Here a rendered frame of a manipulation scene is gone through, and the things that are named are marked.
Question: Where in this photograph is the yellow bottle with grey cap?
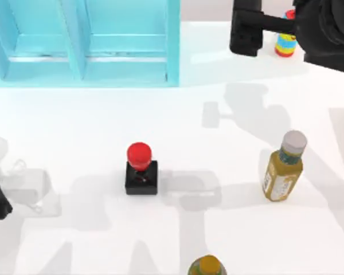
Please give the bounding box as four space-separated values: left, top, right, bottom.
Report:
261 129 308 202

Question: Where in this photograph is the stack of coloured rings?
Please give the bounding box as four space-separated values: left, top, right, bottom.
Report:
274 9 298 58

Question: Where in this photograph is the light blue rack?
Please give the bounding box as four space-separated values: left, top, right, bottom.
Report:
0 0 181 88

